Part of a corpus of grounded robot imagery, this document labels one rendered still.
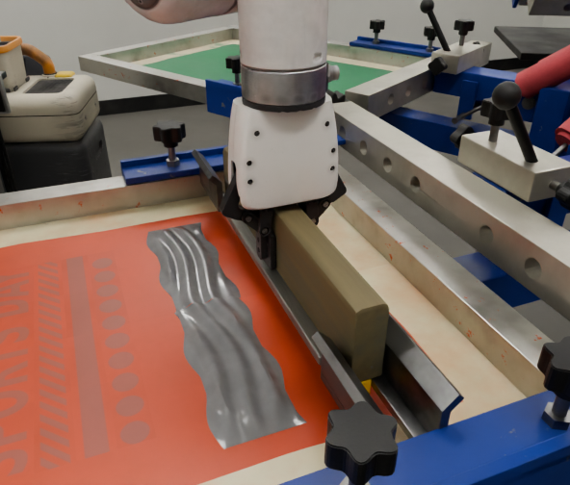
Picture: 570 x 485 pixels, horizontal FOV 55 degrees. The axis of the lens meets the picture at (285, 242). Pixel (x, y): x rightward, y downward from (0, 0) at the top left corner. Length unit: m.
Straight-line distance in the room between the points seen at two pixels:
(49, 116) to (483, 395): 1.29
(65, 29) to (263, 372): 3.94
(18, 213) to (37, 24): 3.56
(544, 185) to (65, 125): 1.21
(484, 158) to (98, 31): 3.82
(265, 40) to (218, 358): 0.28
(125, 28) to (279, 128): 3.88
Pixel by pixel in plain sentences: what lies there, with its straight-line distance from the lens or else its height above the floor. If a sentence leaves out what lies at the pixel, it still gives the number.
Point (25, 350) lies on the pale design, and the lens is 0.58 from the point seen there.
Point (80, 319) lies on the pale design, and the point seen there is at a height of 0.96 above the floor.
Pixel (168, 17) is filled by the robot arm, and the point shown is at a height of 1.24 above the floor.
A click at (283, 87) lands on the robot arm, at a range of 0.47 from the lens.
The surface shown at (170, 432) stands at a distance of 0.47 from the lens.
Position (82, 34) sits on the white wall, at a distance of 4.32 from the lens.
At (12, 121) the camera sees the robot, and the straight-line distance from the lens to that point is 1.59.
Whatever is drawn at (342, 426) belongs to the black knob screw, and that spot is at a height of 1.06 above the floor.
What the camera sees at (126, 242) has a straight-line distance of 0.72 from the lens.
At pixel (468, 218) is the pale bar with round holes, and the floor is 1.02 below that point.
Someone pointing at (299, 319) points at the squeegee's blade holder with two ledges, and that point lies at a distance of 0.50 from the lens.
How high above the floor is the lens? 1.31
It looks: 31 degrees down
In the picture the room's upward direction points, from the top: straight up
